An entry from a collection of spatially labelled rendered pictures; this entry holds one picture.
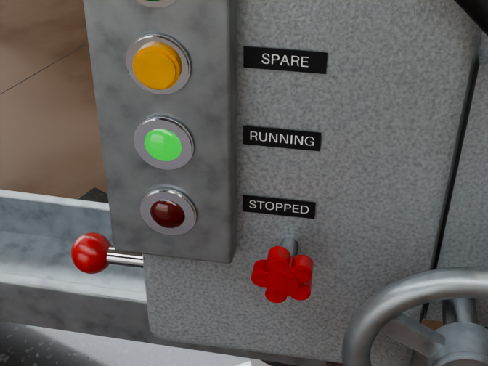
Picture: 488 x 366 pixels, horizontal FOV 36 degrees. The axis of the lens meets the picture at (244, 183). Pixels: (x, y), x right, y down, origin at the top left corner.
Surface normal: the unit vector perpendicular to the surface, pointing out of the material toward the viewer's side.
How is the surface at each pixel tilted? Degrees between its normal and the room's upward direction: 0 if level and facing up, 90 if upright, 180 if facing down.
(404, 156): 90
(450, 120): 90
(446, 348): 40
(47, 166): 0
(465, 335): 6
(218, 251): 90
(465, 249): 90
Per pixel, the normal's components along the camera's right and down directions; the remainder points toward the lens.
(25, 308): -0.16, 0.58
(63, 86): 0.00, -0.81
